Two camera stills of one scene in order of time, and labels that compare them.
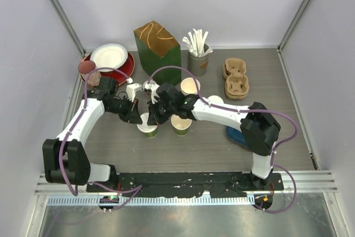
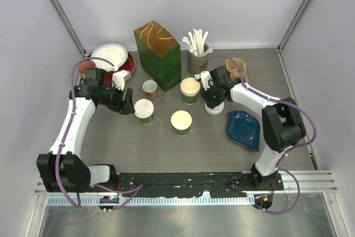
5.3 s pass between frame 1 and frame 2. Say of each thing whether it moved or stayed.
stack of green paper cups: stayed
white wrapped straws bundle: stayed
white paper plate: stayed
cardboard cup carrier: stayed
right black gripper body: moved
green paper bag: stayed
